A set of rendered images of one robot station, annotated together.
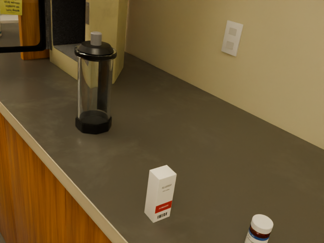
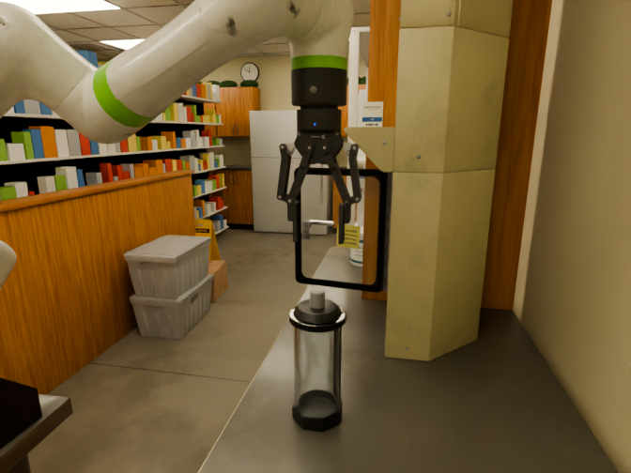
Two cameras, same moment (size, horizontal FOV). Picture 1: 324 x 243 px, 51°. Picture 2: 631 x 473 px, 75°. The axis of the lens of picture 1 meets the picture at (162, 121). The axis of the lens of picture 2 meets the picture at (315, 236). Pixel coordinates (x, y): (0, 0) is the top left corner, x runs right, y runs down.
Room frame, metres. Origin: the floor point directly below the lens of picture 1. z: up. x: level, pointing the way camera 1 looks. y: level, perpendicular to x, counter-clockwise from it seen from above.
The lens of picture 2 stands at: (0.45, -0.39, 1.50)
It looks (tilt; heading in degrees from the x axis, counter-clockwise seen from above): 14 degrees down; 55
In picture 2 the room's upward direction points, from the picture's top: straight up
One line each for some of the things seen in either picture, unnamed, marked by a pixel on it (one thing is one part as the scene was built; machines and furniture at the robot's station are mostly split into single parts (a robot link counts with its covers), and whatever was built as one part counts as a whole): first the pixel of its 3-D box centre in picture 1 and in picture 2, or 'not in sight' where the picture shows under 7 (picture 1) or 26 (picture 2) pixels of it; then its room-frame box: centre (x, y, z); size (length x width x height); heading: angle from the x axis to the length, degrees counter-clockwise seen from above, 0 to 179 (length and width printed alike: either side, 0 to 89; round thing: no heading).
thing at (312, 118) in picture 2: not in sight; (318, 136); (0.86, 0.19, 1.49); 0.08 x 0.07 x 0.09; 134
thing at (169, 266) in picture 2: not in sight; (172, 265); (1.28, 2.75, 0.49); 0.60 x 0.42 x 0.33; 44
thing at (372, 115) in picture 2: not in sight; (372, 114); (1.18, 0.40, 1.54); 0.05 x 0.05 x 0.06; 46
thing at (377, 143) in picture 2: not in sight; (372, 146); (1.21, 0.43, 1.46); 0.32 x 0.11 x 0.10; 44
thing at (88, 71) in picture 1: (94, 87); (317, 362); (0.86, 0.19, 1.06); 0.11 x 0.11 x 0.21
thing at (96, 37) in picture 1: (96, 45); (317, 307); (0.86, 0.19, 1.18); 0.09 x 0.09 x 0.07
